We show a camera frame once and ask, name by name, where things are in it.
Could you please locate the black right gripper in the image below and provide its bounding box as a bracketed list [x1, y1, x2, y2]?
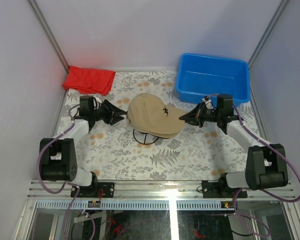
[179, 101, 222, 129]

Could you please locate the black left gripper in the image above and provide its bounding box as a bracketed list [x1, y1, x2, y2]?
[92, 99, 128, 125]

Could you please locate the beige sport baseball cap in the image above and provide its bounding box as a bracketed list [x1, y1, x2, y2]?
[136, 129, 180, 139]

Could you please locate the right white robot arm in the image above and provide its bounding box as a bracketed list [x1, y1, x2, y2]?
[180, 94, 288, 198]

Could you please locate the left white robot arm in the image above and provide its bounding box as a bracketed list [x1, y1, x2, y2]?
[36, 95, 127, 198]

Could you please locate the red folded cloth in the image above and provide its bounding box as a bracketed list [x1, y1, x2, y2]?
[62, 66, 116, 96]

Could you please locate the blue plastic bin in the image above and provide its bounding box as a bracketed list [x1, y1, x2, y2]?
[175, 53, 251, 107]

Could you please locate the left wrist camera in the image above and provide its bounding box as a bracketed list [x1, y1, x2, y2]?
[93, 96, 103, 104]

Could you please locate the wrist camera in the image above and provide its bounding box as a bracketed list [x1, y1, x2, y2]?
[93, 96, 103, 104]
[202, 96, 214, 109]

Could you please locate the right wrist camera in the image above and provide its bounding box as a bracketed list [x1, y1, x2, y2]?
[202, 96, 214, 109]

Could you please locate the black wire hat stand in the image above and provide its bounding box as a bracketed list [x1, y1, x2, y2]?
[132, 129, 160, 146]

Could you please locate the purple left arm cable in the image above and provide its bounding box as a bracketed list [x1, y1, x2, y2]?
[36, 104, 96, 240]

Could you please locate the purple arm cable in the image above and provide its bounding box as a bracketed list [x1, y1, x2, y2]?
[36, 104, 96, 240]
[207, 93, 300, 238]

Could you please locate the aluminium mounting rail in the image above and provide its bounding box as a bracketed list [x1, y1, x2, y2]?
[27, 180, 297, 201]

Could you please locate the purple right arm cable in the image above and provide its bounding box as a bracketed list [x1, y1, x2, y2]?
[207, 93, 300, 238]

